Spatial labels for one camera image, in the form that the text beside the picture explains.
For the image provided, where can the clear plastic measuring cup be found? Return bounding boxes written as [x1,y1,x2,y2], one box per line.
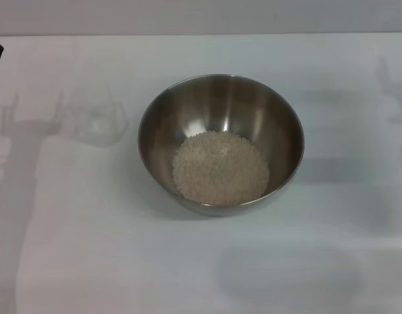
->
[67,84,130,148]

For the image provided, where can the stainless steel mixing bowl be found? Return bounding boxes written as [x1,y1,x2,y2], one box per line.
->
[137,74,305,217]

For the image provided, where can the white rice grains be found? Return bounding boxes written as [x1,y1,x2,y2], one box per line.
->
[172,130,270,202]

